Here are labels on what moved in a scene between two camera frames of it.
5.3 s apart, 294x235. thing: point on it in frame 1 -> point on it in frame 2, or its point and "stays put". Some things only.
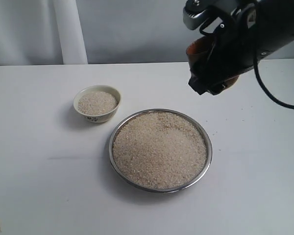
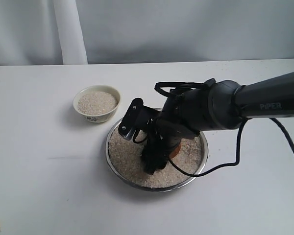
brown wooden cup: (198, 54) -> (175, 151)
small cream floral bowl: (97, 103) stays put
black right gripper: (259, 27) -> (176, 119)
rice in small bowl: (97, 103) stays put
